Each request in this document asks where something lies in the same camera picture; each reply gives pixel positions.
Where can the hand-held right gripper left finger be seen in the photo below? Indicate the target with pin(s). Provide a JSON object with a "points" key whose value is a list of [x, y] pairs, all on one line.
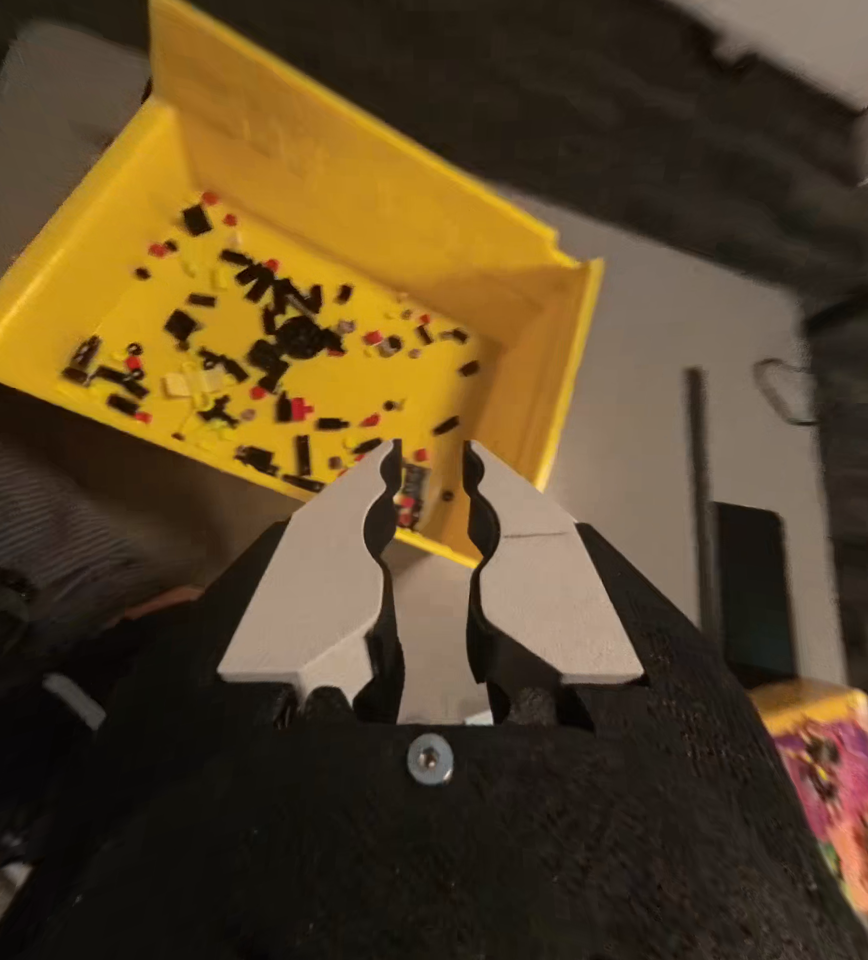
{"points": [[306, 600]]}

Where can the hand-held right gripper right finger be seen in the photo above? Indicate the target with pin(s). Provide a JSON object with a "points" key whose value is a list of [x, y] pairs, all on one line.
{"points": [[554, 600]]}

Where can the orange cardboard toy box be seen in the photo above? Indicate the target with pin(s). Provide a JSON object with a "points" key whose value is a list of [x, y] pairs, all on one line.
{"points": [[823, 772]]}

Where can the pile of building bricks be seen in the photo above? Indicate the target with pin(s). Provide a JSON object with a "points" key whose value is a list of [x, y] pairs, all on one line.
{"points": [[299, 334]]}

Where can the yellow plastic bin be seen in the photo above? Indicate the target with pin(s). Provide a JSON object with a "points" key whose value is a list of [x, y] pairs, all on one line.
{"points": [[374, 187]]}

